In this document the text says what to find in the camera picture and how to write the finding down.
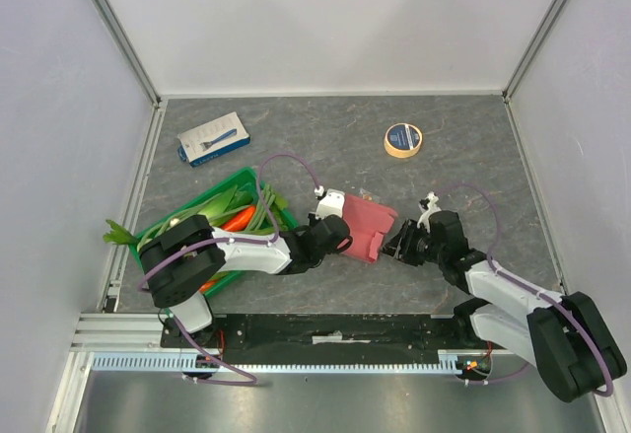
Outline masking tape roll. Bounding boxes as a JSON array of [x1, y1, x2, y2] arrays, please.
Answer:
[[384, 122, 423, 159]]

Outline green bean bundle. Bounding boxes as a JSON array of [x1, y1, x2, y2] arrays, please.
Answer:
[[244, 184, 276, 234]]

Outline green plastic basket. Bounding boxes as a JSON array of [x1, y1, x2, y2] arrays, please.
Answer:
[[129, 167, 299, 299]]

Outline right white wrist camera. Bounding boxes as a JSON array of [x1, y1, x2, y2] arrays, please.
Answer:
[[417, 191, 441, 232]]

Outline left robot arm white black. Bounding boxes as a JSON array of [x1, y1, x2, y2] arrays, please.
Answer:
[[139, 215, 352, 347]]

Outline green toy leek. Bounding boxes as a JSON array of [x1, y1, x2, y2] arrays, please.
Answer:
[[136, 185, 253, 251]]

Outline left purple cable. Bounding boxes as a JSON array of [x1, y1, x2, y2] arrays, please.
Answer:
[[136, 152, 324, 385]]

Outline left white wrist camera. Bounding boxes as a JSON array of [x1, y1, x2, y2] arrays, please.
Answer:
[[315, 185, 345, 219]]

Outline small clear plastic bag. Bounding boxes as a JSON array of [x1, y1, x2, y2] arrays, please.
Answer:
[[359, 187, 380, 202]]

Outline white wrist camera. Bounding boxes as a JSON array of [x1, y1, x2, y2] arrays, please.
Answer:
[[417, 191, 441, 232], [315, 185, 345, 219]]

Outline orange toy carrot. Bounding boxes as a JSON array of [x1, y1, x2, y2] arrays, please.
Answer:
[[221, 205, 256, 232]]

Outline grey slotted cable duct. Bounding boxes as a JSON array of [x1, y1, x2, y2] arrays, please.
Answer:
[[91, 351, 471, 375]]

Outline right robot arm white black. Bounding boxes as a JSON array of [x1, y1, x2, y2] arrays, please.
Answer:
[[382, 210, 628, 402]]

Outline green leafy toy vegetable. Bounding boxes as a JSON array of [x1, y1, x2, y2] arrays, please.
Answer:
[[102, 219, 140, 247]]

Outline blue white razor box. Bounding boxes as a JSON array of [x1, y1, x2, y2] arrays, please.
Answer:
[[177, 112, 250, 167]]

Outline pink paper box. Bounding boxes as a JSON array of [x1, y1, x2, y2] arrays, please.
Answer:
[[342, 193, 398, 263]]

